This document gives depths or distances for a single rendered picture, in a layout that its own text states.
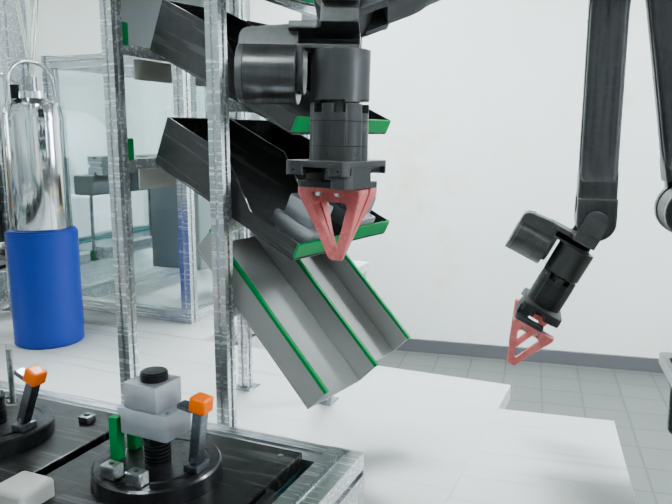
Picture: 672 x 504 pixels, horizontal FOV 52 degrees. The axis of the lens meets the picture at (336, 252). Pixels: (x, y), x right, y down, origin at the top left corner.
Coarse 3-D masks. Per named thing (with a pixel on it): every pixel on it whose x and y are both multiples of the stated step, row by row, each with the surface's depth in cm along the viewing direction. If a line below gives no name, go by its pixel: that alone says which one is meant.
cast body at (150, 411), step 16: (144, 368) 76; (160, 368) 76; (128, 384) 74; (144, 384) 74; (160, 384) 74; (176, 384) 76; (128, 400) 74; (144, 400) 73; (160, 400) 73; (176, 400) 76; (128, 416) 75; (144, 416) 74; (160, 416) 73; (176, 416) 74; (128, 432) 75; (144, 432) 74; (160, 432) 73; (176, 432) 74
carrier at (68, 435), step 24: (0, 408) 86; (48, 408) 91; (72, 408) 96; (0, 432) 84; (24, 432) 84; (48, 432) 87; (72, 432) 89; (96, 432) 89; (0, 456) 82; (24, 456) 82; (48, 456) 82; (72, 456) 84; (0, 480) 76
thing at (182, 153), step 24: (168, 120) 98; (192, 120) 102; (168, 144) 99; (192, 144) 96; (240, 144) 108; (264, 144) 105; (168, 168) 99; (192, 168) 97; (240, 168) 109; (264, 168) 106; (240, 192) 92; (264, 192) 106; (288, 192) 104; (240, 216) 93; (264, 216) 98; (264, 240) 91; (288, 240) 89; (336, 240) 95
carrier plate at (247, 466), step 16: (96, 448) 84; (224, 448) 84; (240, 448) 84; (256, 448) 84; (272, 448) 84; (64, 464) 80; (80, 464) 80; (224, 464) 80; (240, 464) 80; (256, 464) 80; (272, 464) 80; (288, 464) 80; (64, 480) 76; (80, 480) 76; (224, 480) 76; (240, 480) 76; (256, 480) 76; (272, 480) 77; (288, 480) 80; (64, 496) 73; (80, 496) 73; (208, 496) 73; (224, 496) 73; (240, 496) 73; (256, 496) 73
